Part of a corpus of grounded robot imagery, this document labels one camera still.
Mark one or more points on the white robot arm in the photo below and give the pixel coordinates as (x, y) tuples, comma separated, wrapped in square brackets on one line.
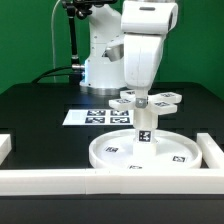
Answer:
[(104, 68)]

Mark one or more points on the white right fence bar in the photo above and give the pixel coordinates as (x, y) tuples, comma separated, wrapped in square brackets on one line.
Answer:
[(212, 153)]

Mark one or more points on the white front fence bar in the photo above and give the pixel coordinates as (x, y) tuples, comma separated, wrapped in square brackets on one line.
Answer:
[(100, 181)]

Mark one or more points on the white round table top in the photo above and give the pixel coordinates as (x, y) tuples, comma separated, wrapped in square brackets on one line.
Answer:
[(129, 149)]

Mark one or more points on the white marker base plate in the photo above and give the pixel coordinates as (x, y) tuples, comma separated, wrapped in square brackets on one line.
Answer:
[(95, 117)]

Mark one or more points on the white left fence bar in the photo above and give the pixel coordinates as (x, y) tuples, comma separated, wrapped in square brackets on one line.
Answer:
[(5, 146)]

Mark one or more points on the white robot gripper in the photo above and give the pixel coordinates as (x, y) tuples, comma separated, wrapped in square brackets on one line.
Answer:
[(142, 57)]

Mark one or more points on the white cross-shaped table base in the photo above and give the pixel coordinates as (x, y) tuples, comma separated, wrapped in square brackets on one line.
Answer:
[(160, 104)]

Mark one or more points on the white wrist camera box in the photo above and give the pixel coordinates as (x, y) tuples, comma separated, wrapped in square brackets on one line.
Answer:
[(156, 18)]

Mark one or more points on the white fence bar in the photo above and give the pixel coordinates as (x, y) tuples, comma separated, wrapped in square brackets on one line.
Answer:
[(5, 146), (100, 181), (212, 153)]

